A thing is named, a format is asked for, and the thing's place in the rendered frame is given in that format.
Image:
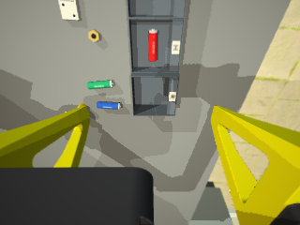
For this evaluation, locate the blue aa battery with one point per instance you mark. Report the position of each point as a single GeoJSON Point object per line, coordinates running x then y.
{"type": "Point", "coordinates": [108, 105]}

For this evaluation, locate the yellow hex nut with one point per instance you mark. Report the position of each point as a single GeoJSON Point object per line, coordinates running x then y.
{"type": "Point", "coordinates": [94, 35]}

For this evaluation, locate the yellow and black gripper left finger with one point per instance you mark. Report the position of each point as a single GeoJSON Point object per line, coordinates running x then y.
{"type": "Point", "coordinates": [19, 145]}

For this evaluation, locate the white domino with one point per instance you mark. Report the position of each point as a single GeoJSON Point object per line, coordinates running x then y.
{"type": "Point", "coordinates": [69, 9]}

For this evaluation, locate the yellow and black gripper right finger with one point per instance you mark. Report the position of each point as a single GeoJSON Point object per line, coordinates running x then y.
{"type": "Point", "coordinates": [258, 203]}

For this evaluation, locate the green aa battery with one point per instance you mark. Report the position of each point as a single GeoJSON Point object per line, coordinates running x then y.
{"type": "Point", "coordinates": [100, 84]}

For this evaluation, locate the red aa battery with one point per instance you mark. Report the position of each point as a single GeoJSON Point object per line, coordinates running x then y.
{"type": "Point", "coordinates": [153, 44]}

